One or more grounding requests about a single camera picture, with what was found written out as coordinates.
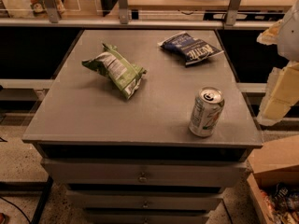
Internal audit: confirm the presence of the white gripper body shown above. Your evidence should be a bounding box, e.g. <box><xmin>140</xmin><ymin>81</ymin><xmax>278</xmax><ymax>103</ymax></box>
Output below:
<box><xmin>278</xmin><ymin>0</ymin><xmax>299</xmax><ymax>62</ymax></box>

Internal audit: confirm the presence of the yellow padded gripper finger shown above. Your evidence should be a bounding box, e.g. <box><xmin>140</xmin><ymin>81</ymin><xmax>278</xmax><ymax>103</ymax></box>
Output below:
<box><xmin>257</xmin><ymin>61</ymin><xmax>299</xmax><ymax>126</ymax></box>
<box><xmin>256</xmin><ymin>20</ymin><xmax>282</xmax><ymax>46</ymax></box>

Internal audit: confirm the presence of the green jalapeno chip bag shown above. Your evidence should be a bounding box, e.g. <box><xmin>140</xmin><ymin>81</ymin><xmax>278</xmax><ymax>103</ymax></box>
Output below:
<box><xmin>81</xmin><ymin>43</ymin><xmax>147</xmax><ymax>99</ymax></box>

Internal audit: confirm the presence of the silver 7up can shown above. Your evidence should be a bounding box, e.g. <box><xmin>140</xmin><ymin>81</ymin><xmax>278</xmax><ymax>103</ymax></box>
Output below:
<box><xmin>189</xmin><ymin>87</ymin><xmax>224</xmax><ymax>137</ymax></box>

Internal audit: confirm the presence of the blue kettle chip bag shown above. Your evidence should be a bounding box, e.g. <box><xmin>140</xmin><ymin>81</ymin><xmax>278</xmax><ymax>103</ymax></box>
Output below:
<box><xmin>158</xmin><ymin>32</ymin><xmax>223</xmax><ymax>66</ymax></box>

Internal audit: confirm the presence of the colourful bag in background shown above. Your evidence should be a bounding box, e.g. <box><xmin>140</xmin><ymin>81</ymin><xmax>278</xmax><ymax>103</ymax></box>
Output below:
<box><xmin>0</xmin><ymin>0</ymin><xmax>47</xmax><ymax>19</ymax></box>

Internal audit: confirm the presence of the cardboard box of snacks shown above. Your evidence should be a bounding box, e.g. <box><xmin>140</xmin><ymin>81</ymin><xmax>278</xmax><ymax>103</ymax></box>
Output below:
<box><xmin>247</xmin><ymin>135</ymin><xmax>299</xmax><ymax>224</ymax></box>

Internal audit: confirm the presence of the grey drawer cabinet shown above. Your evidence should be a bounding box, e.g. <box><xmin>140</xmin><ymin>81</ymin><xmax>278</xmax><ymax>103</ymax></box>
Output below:
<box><xmin>23</xmin><ymin>30</ymin><xmax>262</xmax><ymax>215</ymax></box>

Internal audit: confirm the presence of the metal railing with posts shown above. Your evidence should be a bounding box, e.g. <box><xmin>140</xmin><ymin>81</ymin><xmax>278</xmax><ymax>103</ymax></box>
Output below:
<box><xmin>0</xmin><ymin>0</ymin><xmax>282</xmax><ymax>28</ymax></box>

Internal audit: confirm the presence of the middle drawer with knob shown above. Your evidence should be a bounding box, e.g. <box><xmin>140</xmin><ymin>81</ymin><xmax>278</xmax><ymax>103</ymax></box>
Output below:
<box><xmin>66</xmin><ymin>190</ymin><xmax>222</xmax><ymax>211</ymax></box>

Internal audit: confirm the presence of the drawer with knob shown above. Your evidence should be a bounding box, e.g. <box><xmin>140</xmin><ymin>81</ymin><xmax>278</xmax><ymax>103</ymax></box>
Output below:
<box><xmin>66</xmin><ymin>190</ymin><xmax>222</xmax><ymax>211</ymax></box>
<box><xmin>41</xmin><ymin>159</ymin><xmax>246</xmax><ymax>187</ymax></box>
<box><xmin>84</xmin><ymin>209</ymin><xmax>209</xmax><ymax>224</ymax></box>

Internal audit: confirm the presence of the bottom drawer with knob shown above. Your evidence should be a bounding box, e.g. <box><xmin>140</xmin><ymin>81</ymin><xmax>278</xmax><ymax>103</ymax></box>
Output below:
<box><xmin>84</xmin><ymin>209</ymin><xmax>209</xmax><ymax>224</ymax></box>

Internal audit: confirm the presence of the top drawer with knob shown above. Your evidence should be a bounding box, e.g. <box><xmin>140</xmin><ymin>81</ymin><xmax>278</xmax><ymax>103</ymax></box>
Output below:
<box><xmin>41</xmin><ymin>159</ymin><xmax>246</xmax><ymax>187</ymax></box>

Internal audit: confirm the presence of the black floor cable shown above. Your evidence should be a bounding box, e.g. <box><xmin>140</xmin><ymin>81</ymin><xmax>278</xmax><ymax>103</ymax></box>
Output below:
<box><xmin>0</xmin><ymin>195</ymin><xmax>33</xmax><ymax>224</ymax></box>

